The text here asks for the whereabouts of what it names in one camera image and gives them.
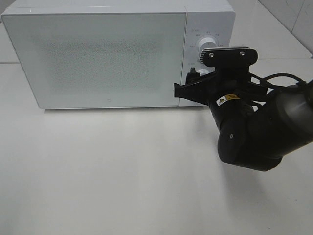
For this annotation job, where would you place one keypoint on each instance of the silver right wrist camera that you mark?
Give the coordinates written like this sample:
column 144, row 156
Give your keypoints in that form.
column 204, row 51

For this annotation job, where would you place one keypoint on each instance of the upper white power knob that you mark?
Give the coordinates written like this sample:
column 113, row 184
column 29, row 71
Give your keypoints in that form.
column 207, row 42

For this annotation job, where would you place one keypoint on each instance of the white microwave oven body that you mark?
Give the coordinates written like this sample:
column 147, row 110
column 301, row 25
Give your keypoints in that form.
column 203, row 17

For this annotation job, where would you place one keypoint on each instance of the white timer knob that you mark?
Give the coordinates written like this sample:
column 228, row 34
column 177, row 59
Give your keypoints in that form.
column 203, row 71

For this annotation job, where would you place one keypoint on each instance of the white microwave door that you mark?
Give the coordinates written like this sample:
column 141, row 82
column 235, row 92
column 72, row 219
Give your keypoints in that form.
column 100, row 60

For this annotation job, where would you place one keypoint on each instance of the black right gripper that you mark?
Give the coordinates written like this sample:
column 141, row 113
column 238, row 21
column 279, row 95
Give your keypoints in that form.
column 231, row 74

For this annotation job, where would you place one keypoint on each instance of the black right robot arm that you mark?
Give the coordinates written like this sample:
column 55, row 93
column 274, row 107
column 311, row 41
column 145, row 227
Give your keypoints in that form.
column 258, row 122

